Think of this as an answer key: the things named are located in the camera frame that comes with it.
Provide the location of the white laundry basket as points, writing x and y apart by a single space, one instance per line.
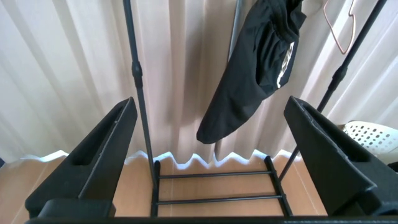
373 138

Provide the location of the black clothes rack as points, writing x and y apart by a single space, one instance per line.
136 71

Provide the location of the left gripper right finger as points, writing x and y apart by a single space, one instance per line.
342 183

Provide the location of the black garment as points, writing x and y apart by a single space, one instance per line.
248 84

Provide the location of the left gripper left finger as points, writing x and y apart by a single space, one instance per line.
99 183

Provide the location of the pink clothes hanger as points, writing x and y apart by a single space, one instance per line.
337 42

